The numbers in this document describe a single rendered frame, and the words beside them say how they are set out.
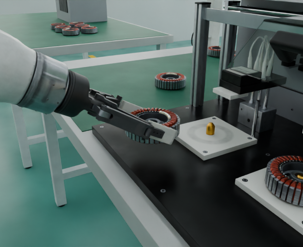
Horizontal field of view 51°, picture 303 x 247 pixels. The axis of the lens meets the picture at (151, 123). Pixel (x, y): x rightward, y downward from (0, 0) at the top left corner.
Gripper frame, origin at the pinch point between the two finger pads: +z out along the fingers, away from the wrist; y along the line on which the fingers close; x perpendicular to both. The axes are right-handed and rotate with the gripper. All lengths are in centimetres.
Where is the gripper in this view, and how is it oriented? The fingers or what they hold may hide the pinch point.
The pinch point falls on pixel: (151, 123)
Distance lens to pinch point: 65.4
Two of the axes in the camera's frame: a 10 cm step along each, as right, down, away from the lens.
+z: 7.6, 2.7, 5.9
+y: 4.9, 3.7, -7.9
